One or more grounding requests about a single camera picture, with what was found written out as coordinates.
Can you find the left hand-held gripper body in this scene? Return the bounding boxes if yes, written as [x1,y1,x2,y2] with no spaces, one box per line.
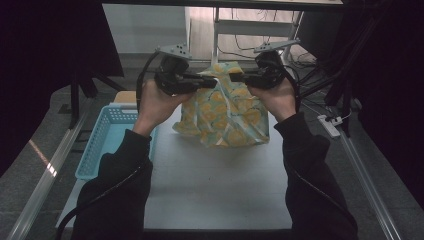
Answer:
[153,42,194,97]

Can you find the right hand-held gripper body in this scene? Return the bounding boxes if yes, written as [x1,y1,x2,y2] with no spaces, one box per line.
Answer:
[248,39,301,90]

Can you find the yellow patterned cloth bag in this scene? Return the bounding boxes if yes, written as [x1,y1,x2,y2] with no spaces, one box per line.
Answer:
[171,60,271,149]

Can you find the light blue perforated plastic basket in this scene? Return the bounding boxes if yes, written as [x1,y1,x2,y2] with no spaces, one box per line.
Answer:
[74,103,159,182]

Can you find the person's right hand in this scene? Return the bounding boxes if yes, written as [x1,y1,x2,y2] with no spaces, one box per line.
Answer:
[248,78,298,124]

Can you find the person's left hand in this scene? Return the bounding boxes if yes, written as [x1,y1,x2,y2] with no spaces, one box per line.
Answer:
[133,79,198,138]

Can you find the white-legged desk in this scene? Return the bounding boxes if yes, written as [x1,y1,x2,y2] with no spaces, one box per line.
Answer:
[101,0,344,81]

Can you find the wooden table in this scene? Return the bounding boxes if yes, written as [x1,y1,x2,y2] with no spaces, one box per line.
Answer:
[113,90,138,104]

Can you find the black metal stand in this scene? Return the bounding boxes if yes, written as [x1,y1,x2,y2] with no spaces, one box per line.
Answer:
[293,9,384,138]
[68,66,128,129]

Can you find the white power strip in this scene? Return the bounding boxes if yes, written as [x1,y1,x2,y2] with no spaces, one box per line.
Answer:
[316,114,344,139]

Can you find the black curtain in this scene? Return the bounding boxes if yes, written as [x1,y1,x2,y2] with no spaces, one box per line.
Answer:
[346,0,424,208]
[0,0,124,174]

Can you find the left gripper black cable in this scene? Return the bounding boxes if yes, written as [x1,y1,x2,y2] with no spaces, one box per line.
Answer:
[55,49,160,240]

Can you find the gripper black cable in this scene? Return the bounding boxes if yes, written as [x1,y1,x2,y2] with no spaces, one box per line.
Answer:
[281,64,358,234]
[55,49,160,240]

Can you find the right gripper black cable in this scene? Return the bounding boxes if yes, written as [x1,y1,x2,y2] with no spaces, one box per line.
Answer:
[281,64,358,234]

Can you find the white floor cable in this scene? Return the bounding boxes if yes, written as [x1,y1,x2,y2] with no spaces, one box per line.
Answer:
[283,49,353,121]

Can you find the aluminium rail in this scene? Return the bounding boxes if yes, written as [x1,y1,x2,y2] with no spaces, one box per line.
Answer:
[6,109,89,240]
[336,129,403,240]

